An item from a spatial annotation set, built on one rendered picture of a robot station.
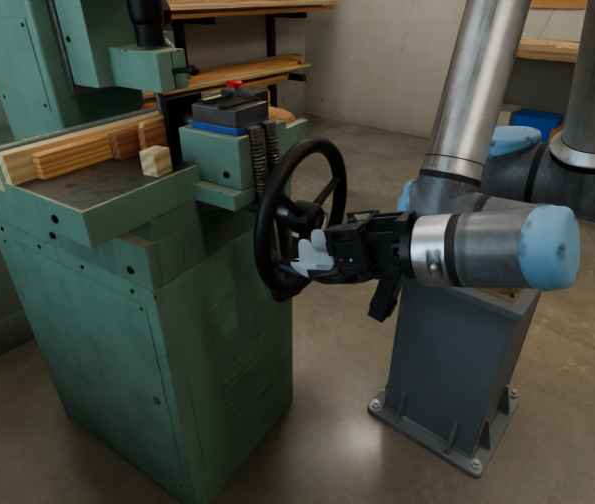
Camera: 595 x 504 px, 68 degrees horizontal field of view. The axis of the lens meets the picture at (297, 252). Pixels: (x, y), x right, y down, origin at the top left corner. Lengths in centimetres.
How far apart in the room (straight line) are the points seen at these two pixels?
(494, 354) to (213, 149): 82
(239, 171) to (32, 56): 49
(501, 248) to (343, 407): 109
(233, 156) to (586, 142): 65
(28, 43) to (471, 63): 79
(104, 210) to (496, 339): 90
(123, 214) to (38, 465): 100
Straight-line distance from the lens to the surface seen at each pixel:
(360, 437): 146
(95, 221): 70
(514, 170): 106
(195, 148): 80
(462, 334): 120
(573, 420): 172
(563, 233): 52
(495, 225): 53
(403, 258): 56
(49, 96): 105
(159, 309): 84
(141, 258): 79
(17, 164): 83
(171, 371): 94
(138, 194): 73
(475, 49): 71
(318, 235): 67
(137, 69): 93
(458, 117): 68
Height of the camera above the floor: 117
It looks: 31 degrees down
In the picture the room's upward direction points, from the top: straight up
